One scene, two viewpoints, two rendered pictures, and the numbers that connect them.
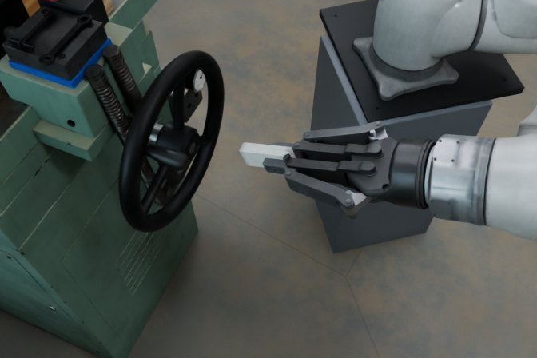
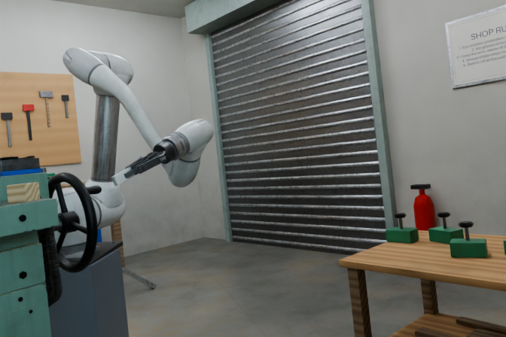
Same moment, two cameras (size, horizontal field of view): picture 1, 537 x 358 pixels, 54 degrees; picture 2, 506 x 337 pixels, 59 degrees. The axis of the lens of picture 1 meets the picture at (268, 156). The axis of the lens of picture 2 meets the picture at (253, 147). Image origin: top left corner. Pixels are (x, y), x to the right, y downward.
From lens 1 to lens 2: 139 cm
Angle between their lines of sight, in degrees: 81
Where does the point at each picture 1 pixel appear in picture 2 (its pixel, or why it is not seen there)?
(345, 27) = not seen: hidden behind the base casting
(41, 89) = (25, 177)
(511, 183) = (185, 130)
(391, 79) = (78, 253)
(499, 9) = (101, 197)
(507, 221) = (192, 138)
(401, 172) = (164, 144)
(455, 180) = (176, 137)
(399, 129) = (102, 266)
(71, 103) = (42, 179)
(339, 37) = not seen: hidden behind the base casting
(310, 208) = not seen: outside the picture
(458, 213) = (183, 144)
